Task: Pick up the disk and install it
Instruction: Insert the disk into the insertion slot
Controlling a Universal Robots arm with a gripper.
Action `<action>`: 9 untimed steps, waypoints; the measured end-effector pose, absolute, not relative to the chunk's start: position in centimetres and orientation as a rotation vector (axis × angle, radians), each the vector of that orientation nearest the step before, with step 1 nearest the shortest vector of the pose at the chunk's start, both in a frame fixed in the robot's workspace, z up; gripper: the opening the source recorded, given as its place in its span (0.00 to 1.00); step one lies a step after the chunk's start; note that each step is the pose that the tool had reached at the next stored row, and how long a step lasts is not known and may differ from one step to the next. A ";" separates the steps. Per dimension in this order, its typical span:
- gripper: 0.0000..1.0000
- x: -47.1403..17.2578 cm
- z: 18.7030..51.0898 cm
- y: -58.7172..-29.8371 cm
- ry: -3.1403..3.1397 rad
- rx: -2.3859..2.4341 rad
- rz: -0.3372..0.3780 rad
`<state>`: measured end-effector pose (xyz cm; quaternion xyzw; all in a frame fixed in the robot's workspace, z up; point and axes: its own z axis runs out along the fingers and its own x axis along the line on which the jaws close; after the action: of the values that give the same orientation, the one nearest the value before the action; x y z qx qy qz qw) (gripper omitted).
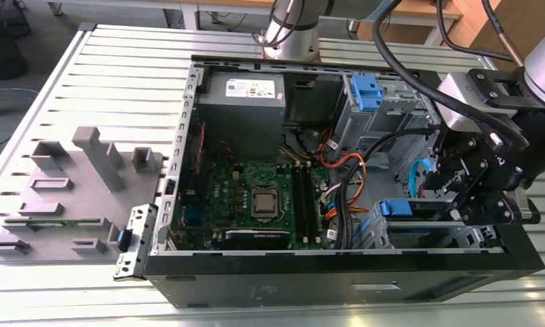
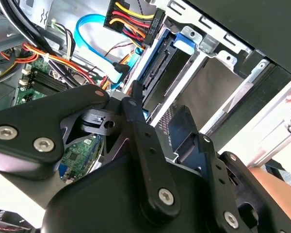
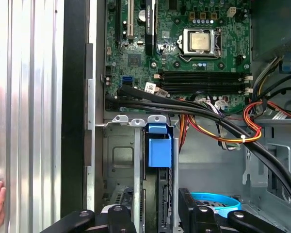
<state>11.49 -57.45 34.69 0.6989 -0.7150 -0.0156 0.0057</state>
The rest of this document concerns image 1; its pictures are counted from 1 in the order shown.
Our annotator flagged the black cable copper sleeve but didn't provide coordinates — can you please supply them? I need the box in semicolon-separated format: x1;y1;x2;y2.
481;0;527;67

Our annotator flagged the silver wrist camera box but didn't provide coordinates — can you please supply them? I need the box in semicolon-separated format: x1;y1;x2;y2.
437;72;499;132

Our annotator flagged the blue floor cable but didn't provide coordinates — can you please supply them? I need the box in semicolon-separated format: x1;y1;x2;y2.
0;87;37;151

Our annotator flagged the CPU socket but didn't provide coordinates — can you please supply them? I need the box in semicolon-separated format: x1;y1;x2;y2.
246;183;287;223

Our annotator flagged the silver optical drive cage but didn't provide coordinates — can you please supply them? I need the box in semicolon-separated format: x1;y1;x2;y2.
333;69;441;153

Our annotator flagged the blue data wire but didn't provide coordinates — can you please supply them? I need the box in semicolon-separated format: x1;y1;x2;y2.
408;157;437;198

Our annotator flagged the wooden cabinet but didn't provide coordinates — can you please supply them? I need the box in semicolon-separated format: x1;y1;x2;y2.
469;0;545;69

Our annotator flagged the black cable bundle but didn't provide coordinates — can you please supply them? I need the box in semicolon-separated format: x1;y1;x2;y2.
336;125;439;248

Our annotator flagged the grey parts rack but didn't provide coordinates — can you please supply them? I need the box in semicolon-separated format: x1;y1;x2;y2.
0;127;172;264

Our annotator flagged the green RAM stick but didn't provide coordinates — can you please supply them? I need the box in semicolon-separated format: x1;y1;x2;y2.
4;217;101;228

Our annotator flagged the blue drive bay latch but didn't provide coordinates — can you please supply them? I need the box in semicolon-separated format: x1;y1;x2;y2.
349;73;385;112

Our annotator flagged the white framed wooden desk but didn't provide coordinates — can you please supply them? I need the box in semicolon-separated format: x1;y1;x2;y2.
162;0;464;45

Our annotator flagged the coloured power wire bundle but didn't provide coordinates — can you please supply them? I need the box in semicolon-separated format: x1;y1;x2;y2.
320;151;369;228

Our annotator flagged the silver disk bay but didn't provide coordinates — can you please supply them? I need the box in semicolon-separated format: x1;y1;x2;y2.
357;196;504;249

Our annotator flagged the hard disk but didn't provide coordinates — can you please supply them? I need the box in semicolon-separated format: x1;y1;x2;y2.
352;199;464;249

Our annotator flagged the green motherboard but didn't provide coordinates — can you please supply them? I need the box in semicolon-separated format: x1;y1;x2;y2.
177;159;333;250

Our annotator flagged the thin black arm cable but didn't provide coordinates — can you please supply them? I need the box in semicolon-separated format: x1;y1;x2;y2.
436;0;516;63

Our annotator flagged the black PC case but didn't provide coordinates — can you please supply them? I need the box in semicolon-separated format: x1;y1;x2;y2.
142;53;545;309

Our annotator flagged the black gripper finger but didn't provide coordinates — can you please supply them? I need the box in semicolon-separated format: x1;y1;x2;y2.
449;190;536;228
429;134;495;205

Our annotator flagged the black round bin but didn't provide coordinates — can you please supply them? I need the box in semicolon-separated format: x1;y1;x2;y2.
0;35;29;81

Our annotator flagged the silver CPU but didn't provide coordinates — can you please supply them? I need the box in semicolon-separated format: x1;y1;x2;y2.
253;190;279;212

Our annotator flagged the metal expansion slot bracket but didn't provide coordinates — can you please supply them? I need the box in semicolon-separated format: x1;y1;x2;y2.
113;202;161;282

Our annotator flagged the grey power supply unit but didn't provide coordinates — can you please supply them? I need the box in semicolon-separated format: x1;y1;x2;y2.
193;71;287;161

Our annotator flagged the black graphics card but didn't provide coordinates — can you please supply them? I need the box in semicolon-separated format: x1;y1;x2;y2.
210;228;292;249

